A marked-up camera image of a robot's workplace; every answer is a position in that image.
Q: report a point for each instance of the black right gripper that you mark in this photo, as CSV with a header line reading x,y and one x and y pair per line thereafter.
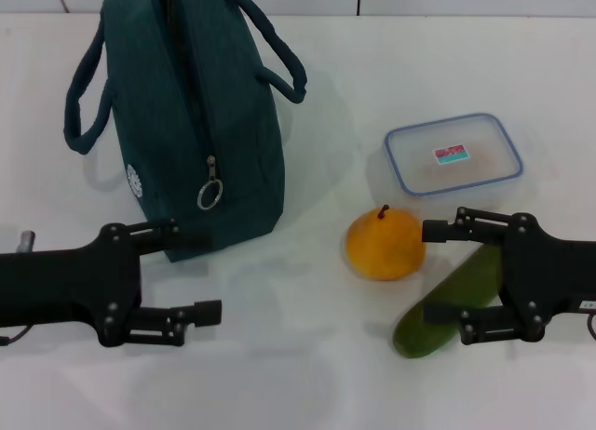
x,y
545,281

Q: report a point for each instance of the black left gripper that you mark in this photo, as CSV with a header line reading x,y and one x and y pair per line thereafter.
x,y
70,286

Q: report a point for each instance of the green cucumber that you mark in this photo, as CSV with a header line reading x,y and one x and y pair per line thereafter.
x,y
416,341

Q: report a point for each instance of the orange yellow pear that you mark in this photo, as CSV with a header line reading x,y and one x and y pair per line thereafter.
x,y
384,246

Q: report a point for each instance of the clear plastic box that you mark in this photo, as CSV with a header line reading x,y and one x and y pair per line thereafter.
x,y
451,155

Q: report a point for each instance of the dark teal insulated lunch bag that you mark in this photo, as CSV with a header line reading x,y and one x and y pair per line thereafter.
x,y
223,123

